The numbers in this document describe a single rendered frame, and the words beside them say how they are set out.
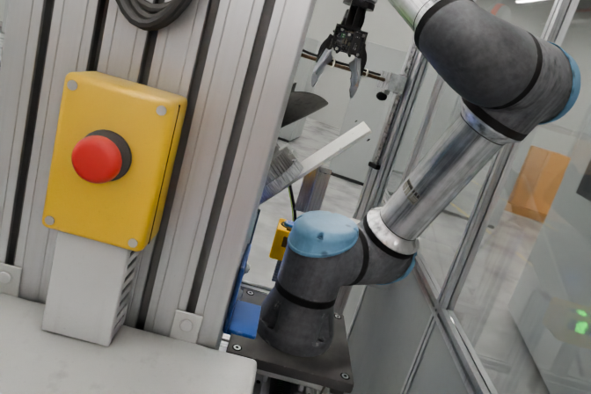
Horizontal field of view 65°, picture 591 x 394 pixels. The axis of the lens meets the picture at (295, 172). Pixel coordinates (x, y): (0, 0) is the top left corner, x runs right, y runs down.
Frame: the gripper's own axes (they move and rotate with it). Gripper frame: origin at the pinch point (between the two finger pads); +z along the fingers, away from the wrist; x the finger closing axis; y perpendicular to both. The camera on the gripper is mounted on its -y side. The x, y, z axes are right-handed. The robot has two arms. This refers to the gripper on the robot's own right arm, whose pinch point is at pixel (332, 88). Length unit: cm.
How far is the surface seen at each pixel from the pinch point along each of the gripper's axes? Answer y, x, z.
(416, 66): -87, 34, -14
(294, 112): -53, -8, 14
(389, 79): -81, 24, -6
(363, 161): -574, 101, 119
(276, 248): -8.2, -1.6, 46.7
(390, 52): -579, 88, -42
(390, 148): -86, 35, 22
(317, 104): -52, -1, 9
